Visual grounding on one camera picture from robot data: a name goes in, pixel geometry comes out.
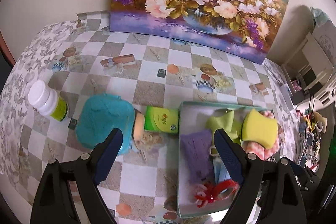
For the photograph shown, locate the red tape roll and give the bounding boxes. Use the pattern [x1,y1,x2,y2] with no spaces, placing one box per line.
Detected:
[211,179,240,201]

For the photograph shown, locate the white pill bottle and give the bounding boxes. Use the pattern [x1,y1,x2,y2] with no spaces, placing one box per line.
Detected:
[28,80,69,122]

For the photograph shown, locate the white shelf unit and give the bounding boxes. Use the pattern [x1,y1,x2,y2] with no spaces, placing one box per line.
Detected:
[281,20,335,111]

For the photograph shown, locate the coral zigzag cloth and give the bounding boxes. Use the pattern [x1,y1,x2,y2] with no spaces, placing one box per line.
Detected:
[243,109,281,162]

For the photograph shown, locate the light blue cloth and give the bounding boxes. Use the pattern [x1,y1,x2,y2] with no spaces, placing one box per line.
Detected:
[209,145,231,184]

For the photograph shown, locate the checkered patterned tablecloth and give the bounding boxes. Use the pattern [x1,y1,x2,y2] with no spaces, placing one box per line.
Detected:
[1,12,298,223]

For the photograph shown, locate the purple cloth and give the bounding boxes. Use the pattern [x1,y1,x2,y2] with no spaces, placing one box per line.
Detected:
[180,129,214,184]

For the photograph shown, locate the cluttered cables pile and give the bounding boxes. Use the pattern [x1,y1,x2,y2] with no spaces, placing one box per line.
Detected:
[294,108,332,177]

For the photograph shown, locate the white teal-rimmed tray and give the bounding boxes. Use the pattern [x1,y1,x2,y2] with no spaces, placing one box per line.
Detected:
[176,101,283,219]

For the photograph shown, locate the teal hat doll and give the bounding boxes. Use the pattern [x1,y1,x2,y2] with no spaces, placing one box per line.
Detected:
[75,94,163,155]

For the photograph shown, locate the yellow sponge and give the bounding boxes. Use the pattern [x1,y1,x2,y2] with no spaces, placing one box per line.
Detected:
[241,109,278,149]

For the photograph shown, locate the lime green cloth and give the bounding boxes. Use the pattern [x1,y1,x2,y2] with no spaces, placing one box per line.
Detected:
[206,110,246,146]

